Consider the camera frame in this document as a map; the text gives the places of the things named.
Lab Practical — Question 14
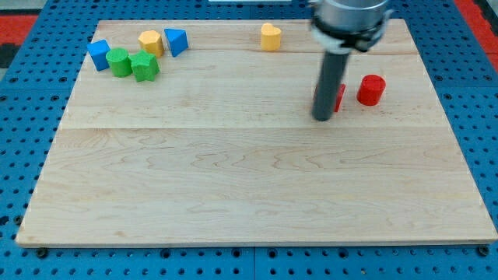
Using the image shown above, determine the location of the blue cube block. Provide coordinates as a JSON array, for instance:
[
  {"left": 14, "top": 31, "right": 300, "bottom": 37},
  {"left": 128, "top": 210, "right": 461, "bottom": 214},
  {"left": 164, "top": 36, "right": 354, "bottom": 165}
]
[{"left": 87, "top": 40, "right": 110, "bottom": 72}]

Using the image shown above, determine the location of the green star block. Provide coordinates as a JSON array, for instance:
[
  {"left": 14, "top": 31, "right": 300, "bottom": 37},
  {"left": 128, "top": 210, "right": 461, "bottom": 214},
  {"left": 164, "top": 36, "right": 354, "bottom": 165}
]
[{"left": 128, "top": 50, "right": 160, "bottom": 82}]

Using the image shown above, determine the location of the red block behind rod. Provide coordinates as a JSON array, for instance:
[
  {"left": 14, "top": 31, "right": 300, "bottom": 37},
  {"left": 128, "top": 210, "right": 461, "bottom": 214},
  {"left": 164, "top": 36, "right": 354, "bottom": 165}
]
[{"left": 314, "top": 83, "right": 346, "bottom": 113}]

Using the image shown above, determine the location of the wooden board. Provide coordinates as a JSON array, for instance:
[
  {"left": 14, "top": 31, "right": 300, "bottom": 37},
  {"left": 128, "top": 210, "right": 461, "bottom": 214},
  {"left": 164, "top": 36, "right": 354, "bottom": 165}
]
[{"left": 16, "top": 19, "right": 497, "bottom": 248}]

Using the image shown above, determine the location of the red cylinder block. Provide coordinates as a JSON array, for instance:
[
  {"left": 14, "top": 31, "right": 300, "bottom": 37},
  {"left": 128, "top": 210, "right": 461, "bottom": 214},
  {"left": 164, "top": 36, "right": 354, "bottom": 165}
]
[{"left": 356, "top": 74, "right": 386, "bottom": 106}]

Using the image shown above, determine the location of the blue triangle block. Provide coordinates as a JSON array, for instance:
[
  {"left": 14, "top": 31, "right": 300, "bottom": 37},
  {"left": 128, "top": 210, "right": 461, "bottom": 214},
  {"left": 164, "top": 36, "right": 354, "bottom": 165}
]
[{"left": 164, "top": 28, "right": 189, "bottom": 58}]

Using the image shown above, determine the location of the green cylinder block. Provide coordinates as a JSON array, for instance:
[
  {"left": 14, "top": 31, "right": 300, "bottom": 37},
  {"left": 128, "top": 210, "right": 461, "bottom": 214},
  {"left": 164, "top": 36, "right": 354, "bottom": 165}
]
[{"left": 106, "top": 47, "right": 132, "bottom": 78}]

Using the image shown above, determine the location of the yellow hexagon block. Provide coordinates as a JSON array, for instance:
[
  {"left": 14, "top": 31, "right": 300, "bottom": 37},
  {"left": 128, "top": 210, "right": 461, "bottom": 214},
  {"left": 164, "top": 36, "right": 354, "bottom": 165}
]
[{"left": 138, "top": 30, "right": 164, "bottom": 58}]

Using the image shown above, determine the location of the yellow heart block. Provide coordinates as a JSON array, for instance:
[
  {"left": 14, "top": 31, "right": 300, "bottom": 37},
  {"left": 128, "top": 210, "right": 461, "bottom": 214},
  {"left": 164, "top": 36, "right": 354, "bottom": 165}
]
[{"left": 260, "top": 23, "right": 282, "bottom": 51}]

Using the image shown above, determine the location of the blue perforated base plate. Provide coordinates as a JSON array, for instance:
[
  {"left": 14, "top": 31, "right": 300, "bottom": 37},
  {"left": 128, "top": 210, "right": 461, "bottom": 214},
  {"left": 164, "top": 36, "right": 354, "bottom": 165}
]
[{"left": 1, "top": 0, "right": 497, "bottom": 279}]

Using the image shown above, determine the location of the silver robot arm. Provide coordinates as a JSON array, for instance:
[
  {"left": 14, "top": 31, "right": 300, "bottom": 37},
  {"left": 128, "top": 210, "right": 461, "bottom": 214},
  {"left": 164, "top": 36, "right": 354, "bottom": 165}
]
[{"left": 310, "top": 0, "right": 392, "bottom": 121}]

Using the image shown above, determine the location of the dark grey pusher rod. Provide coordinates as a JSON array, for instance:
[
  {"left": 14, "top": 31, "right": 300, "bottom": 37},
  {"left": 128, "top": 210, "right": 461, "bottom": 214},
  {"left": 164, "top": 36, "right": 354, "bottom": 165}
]
[{"left": 311, "top": 52, "right": 349, "bottom": 121}]

